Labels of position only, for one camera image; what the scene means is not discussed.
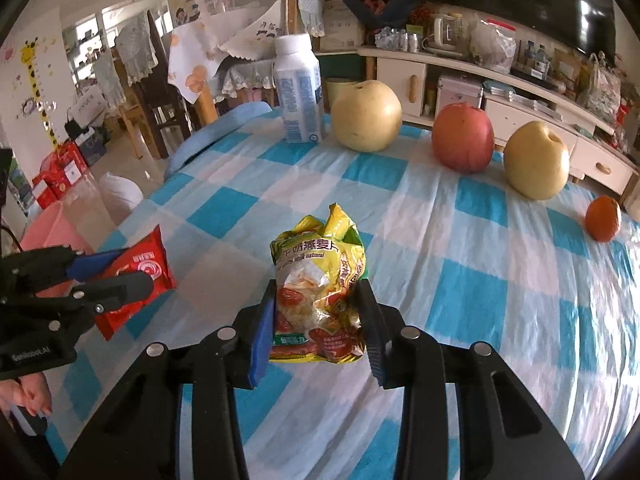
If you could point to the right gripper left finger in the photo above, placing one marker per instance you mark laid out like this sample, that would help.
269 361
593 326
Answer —
134 434

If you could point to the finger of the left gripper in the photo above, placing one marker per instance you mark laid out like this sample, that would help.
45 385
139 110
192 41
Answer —
84 267
111 294

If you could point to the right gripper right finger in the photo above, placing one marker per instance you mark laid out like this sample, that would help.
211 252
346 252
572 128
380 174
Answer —
466 393

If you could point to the small red snack bag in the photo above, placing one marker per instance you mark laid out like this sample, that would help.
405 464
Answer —
144 269

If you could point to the yellow cereal snack bag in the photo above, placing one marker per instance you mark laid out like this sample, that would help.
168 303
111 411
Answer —
318 264

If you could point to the pink plastic trash bucket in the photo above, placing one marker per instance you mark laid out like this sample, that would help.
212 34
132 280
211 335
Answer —
50 230

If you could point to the person's left hand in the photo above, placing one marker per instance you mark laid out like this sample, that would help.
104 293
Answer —
31 392

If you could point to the red gift boxes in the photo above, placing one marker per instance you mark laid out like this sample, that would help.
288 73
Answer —
59 171

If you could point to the blue white checkered tablecloth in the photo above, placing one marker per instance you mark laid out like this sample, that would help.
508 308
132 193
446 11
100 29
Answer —
464 258

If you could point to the dark wooden chair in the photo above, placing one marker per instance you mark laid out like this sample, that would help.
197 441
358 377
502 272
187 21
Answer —
142 53

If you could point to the small orange tangerine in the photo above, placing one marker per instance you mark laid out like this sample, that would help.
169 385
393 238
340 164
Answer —
602 219

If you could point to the dining table floral cloth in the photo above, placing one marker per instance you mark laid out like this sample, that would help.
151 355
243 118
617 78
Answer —
194 58

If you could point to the yellow pear right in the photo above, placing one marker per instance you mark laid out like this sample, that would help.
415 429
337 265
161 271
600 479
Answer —
536 161

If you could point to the yellow pear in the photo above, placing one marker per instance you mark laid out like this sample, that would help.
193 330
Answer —
536 161
366 117

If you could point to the white milk bottle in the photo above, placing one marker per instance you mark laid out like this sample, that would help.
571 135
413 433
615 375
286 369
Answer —
296 75

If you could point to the red apple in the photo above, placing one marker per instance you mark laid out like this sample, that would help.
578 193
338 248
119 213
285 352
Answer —
463 138

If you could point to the green waste bin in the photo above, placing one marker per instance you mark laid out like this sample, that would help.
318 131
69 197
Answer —
334 86

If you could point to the white mesh food cover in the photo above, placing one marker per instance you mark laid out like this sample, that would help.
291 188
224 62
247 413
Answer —
243 28

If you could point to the yellow pear left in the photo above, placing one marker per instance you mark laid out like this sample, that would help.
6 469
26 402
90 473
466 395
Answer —
366 117

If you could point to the wooden chair with towel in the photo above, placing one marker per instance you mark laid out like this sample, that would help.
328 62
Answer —
304 16

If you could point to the white tv cabinet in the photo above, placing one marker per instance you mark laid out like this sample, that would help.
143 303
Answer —
422 82

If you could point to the clear plastic bag on cabinet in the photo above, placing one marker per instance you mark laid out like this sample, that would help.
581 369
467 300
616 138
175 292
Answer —
492 45

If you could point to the electric kettle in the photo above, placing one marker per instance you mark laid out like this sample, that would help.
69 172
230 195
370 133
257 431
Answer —
445 34

